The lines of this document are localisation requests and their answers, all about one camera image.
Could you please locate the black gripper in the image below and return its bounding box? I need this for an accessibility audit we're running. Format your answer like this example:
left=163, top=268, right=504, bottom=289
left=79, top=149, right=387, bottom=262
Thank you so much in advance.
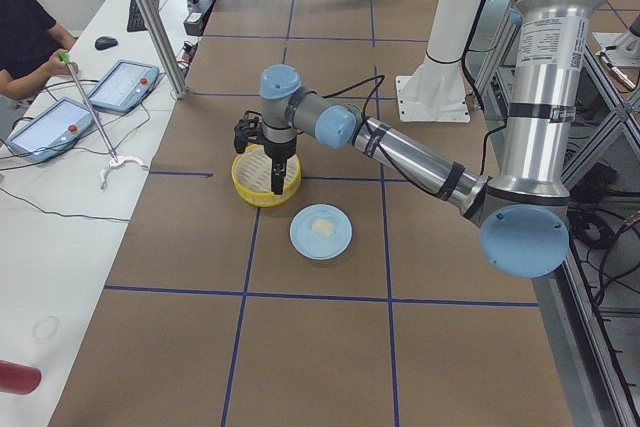
left=264, top=138, right=296, bottom=195

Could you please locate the white steamed bun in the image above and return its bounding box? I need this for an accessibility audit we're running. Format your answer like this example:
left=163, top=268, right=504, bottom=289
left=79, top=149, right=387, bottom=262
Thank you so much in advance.
left=312, top=218, right=335, bottom=237

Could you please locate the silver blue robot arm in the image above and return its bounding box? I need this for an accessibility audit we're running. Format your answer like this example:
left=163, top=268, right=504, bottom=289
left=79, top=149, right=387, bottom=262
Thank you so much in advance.
left=255, top=0, right=606, bottom=278

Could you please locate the white steamer liner cloth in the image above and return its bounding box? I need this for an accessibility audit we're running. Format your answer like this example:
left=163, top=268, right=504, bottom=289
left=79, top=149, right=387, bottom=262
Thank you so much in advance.
left=235, top=145, right=301, bottom=193

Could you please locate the yellow bamboo steamer basket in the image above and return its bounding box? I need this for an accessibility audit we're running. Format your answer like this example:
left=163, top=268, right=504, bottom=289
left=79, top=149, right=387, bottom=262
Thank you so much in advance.
left=231, top=144, right=302, bottom=208

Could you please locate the light blue plate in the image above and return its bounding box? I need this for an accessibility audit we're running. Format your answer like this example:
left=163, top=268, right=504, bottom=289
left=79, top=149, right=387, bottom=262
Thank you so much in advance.
left=289, top=204, right=353, bottom=260

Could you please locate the metal reacher grabber stick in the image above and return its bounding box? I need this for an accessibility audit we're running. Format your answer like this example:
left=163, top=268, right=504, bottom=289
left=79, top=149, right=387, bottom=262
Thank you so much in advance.
left=57, top=49, right=149, bottom=190

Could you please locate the far teach pendant tablet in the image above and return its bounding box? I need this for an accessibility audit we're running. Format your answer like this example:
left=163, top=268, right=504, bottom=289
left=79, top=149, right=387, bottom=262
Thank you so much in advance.
left=88, top=59, right=160, bottom=114

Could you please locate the teach pendant tablet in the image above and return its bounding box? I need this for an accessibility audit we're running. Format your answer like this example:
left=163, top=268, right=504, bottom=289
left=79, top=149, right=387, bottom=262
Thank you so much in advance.
left=88, top=59, right=160, bottom=114
left=6, top=97, right=93, bottom=162

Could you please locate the black keyboard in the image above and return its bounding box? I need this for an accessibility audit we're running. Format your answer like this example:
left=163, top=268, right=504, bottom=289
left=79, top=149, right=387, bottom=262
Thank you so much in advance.
left=126, top=0, right=162, bottom=33

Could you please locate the black computer mouse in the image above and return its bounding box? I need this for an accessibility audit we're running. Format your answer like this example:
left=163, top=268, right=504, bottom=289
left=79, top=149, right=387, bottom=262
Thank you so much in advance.
left=94, top=36, right=119, bottom=51

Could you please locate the near teach pendant tablet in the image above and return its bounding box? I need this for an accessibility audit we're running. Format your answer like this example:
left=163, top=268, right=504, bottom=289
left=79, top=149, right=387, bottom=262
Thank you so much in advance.
left=6, top=97, right=93, bottom=162

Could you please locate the white side desk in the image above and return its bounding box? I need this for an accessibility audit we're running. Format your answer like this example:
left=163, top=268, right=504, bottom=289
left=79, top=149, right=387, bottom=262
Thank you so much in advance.
left=0, top=0, right=201, bottom=427

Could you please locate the seated person in black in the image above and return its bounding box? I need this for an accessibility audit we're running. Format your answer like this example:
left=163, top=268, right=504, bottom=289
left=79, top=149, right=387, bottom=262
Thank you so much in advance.
left=1, top=0, right=76, bottom=101

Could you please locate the red cylinder bottle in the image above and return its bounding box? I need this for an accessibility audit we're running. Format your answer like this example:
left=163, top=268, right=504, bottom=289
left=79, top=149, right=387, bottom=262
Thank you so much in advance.
left=0, top=360, right=42, bottom=395

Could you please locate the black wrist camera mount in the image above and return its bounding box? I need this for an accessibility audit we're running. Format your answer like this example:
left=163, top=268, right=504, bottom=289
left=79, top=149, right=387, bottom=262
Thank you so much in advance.
left=234, top=110, right=265, bottom=154

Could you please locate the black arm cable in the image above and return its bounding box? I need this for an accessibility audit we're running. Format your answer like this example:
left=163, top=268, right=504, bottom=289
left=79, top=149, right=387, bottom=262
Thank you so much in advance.
left=323, top=74, right=386, bottom=121

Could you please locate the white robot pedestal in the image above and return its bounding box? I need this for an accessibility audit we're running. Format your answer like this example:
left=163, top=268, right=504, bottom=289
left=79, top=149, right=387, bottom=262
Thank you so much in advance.
left=396, top=0, right=485, bottom=123

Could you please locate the aluminium frame post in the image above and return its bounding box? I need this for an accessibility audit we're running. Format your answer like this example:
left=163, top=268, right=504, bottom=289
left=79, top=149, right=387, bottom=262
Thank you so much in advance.
left=136, top=0, right=187, bottom=99

